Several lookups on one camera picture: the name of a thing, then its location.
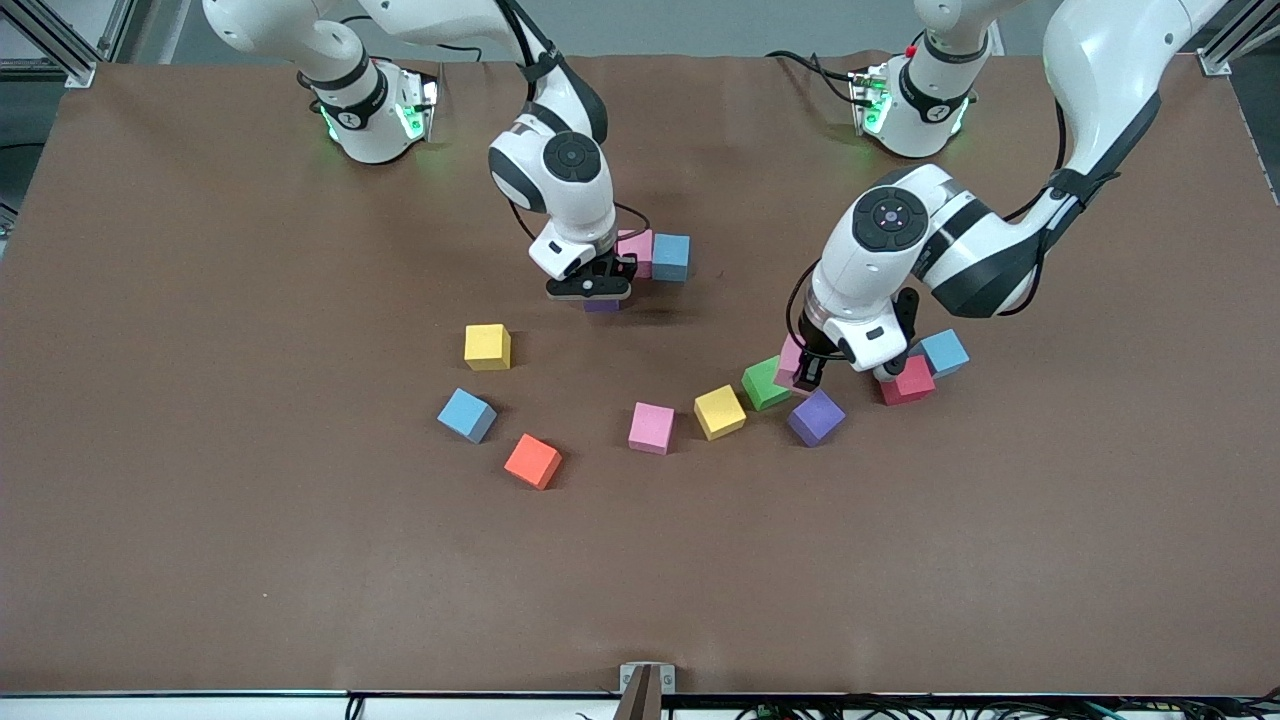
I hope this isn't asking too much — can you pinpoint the green foam cube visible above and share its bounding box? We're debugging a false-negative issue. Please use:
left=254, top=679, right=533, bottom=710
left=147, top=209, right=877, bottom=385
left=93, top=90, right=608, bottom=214
left=741, top=357, right=796, bottom=412

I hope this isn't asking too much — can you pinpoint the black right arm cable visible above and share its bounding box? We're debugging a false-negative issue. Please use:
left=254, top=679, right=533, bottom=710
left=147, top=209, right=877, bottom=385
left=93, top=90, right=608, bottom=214
left=495, top=0, right=656, bottom=251

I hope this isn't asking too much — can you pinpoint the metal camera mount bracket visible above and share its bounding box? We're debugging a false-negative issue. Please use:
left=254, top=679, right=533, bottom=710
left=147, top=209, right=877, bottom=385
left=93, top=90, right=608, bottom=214
left=613, top=662, right=677, bottom=720

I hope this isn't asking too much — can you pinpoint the blue foam cube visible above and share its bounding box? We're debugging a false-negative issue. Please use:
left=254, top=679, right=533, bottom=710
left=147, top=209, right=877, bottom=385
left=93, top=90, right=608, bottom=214
left=651, top=233, right=692, bottom=283
left=437, top=391, right=498, bottom=444
left=915, top=329, right=971, bottom=378

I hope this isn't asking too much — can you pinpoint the black base cable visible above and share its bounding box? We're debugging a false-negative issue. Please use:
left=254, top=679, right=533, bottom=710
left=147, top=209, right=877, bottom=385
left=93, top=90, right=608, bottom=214
left=765, top=48, right=866, bottom=106

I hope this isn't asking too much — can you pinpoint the brown table mat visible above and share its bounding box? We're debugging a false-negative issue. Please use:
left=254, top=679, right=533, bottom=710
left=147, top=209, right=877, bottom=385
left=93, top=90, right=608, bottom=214
left=0, top=52, right=1280, bottom=696

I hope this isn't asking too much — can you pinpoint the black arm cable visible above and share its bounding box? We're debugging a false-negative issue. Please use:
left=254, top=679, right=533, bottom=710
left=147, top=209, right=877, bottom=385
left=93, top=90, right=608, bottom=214
left=785, top=90, right=1121, bottom=351
left=495, top=0, right=656, bottom=251

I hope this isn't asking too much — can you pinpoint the yellow foam cube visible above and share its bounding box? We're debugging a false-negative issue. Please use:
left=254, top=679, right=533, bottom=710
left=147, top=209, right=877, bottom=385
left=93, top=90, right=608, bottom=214
left=464, top=323, right=512, bottom=372
left=694, top=384, right=748, bottom=441

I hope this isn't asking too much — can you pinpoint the aluminium frame post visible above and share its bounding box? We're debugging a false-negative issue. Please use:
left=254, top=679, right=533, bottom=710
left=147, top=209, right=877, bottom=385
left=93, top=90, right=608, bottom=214
left=1197, top=0, right=1280, bottom=78
left=0, top=0, right=136, bottom=89

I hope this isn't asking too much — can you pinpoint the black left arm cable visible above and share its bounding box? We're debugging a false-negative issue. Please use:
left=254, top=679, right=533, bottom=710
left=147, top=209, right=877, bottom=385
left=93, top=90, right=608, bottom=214
left=785, top=90, right=1121, bottom=351

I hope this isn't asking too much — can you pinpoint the orange foam cube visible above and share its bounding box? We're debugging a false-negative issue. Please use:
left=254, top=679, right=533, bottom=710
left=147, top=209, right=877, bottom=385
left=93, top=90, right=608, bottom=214
left=503, top=433, right=563, bottom=491

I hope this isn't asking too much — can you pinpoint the red foam cube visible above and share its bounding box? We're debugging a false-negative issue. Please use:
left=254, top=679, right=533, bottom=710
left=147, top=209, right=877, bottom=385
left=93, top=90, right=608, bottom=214
left=878, top=355, right=937, bottom=406

